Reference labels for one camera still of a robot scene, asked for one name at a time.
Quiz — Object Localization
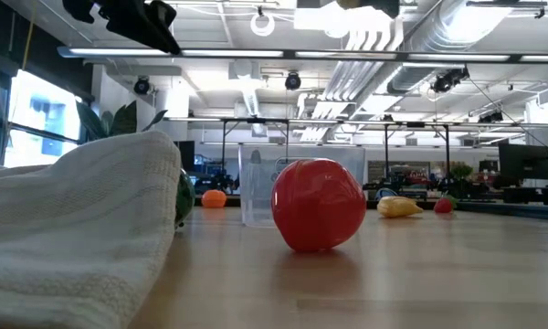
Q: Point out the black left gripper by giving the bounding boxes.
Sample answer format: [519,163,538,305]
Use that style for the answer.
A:
[62,0,183,56]

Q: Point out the orange toy orange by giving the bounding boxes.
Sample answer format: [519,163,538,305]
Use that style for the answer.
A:
[201,189,227,209]

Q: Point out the yellow toy banana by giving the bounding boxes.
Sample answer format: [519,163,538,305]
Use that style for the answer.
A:
[376,196,425,218]

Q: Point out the red toy strawberry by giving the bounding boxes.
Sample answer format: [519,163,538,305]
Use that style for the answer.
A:
[433,195,456,214]

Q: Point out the red ball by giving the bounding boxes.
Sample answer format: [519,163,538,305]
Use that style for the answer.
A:
[270,158,367,253]

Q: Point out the clear plastic tupperware container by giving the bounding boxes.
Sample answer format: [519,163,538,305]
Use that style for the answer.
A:
[237,144,367,228]

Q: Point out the green potted plant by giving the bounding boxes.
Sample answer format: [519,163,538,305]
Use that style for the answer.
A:
[76,100,169,141]

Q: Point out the green striped toy watermelon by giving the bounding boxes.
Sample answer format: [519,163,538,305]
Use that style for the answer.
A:
[174,168,196,229]

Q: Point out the blue and white round object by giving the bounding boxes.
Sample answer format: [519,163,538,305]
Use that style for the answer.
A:
[374,186,398,202]

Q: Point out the black computer monitor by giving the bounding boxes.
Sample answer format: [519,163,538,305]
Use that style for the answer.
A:
[498,143,548,182]

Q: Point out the white waffle-weave towel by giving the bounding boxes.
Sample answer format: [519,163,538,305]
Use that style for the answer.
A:
[0,131,183,329]

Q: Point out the black overhead frame bar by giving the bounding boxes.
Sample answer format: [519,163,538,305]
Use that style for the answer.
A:
[57,45,548,65]

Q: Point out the black camera on cable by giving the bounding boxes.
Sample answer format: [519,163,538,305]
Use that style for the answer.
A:
[431,67,470,94]

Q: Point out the white hanging ring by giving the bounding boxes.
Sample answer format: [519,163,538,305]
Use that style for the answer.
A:
[249,11,276,37]

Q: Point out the yellow hanging cable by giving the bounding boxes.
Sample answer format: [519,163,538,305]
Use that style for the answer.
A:
[20,0,38,72]

